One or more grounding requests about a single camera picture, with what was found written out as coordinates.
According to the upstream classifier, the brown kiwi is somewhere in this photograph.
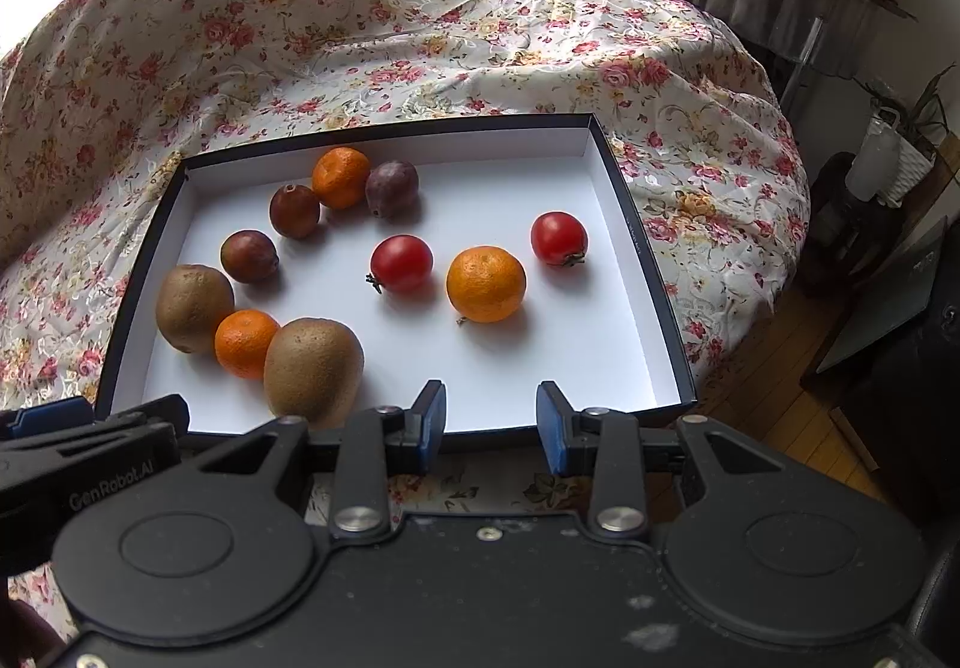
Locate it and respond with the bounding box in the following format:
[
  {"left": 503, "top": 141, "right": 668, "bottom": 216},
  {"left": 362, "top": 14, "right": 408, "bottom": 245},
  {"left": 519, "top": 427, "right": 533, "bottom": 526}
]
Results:
[
  {"left": 263, "top": 317, "right": 365, "bottom": 429},
  {"left": 155, "top": 264, "right": 236, "bottom": 354}
]

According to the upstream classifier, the black box white inside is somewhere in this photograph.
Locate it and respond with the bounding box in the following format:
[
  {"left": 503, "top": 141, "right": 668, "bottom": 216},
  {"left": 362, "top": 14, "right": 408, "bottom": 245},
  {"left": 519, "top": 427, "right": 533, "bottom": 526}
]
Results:
[{"left": 94, "top": 112, "right": 698, "bottom": 455}]

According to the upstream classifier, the orange mandarin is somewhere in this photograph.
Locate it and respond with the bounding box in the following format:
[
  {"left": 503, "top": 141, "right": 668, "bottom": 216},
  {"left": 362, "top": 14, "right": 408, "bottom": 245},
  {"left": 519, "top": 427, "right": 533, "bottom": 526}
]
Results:
[
  {"left": 446, "top": 246, "right": 527, "bottom": 326},
  {"left": 312, "top": 146, "right": 373, "bottom": 211},
  {"left": 214, "top": 309, "right": 282, "bottom": 380}
]

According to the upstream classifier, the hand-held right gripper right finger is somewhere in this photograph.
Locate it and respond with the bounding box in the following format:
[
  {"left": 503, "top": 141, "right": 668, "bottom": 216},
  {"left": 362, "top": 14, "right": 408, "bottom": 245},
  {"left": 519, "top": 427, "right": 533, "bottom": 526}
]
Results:
[{"left": 535, "top": 380, "right": 807, "bottom": 541}]

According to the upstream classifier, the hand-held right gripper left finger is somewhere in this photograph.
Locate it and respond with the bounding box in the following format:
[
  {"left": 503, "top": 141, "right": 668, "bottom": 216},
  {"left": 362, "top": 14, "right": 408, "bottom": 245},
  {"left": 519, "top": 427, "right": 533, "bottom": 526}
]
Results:
[{"left": 174, "top": 379, "right": 446, "bottom": 543}]

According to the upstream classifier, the floral blanket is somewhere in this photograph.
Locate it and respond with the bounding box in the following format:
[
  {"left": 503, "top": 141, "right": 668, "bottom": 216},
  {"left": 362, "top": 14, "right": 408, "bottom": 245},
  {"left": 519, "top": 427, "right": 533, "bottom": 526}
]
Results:
[{"left": 0, "top": 0, "right": 811, "bottom": 631}]

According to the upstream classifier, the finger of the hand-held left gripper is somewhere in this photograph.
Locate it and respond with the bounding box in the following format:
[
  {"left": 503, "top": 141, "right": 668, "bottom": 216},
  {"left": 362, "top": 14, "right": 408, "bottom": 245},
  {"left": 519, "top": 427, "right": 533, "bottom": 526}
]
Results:
[
  {"left": 0, "top": 396, "right": 95, "bottom": 446},
  {"left": 94, "top": 393, "right": 191, "bottom": 432}
]

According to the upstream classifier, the green houseplant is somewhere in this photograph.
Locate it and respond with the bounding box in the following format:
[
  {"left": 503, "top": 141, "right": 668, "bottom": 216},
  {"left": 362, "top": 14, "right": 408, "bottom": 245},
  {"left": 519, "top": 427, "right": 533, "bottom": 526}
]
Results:
[{"left": 855, "top": 64, "right": 960, "bottom": 154}]

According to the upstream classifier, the dark purple plum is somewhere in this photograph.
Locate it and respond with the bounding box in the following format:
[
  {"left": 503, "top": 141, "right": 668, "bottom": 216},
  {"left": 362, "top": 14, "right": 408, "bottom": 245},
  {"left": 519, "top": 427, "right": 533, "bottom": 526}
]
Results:
[
  {"left": 365, "top": 160, "right": 420, "bottom": 219},
  {"left": 269, "top": 183, "right": 322, "bottom": 240},
  {"left": 220, "top": 229, "right": 280, "bottom": 284}
]

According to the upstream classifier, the white woven planter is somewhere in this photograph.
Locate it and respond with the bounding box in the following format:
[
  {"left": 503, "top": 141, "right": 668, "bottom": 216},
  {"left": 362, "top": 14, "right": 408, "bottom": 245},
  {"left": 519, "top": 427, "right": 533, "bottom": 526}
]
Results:
[{"left": 847, "top": 111, "right": 938, "bottom": 208}]

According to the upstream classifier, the grey laptop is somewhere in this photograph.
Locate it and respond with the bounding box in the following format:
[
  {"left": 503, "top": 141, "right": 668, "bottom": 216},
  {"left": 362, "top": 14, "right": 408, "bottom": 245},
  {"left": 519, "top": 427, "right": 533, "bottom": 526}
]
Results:
[{"left": 814, "top": 218, "right": 950, "bottom": 377}]

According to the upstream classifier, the red tomato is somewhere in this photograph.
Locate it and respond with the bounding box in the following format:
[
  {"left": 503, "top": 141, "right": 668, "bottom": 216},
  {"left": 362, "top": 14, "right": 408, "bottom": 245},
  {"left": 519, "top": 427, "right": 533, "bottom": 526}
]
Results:
[
  {"left": 366, "top": 234, "right": 434, "bottom": 296},
  {"left": 530, "top": 211, "right": 588, "bottom": 268}
]

